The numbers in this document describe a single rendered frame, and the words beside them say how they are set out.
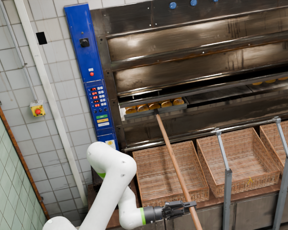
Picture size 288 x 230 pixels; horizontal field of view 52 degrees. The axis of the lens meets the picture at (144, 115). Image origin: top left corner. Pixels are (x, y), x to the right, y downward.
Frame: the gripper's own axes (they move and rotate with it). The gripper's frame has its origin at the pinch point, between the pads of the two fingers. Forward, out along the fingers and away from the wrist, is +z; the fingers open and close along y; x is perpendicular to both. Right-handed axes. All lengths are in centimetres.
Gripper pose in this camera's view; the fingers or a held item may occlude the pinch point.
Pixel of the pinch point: (190, 206)
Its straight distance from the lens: 175.8
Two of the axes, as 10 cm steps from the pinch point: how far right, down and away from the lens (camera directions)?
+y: 1.1, 8.3, 5.4
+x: 1.5, 5.2, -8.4
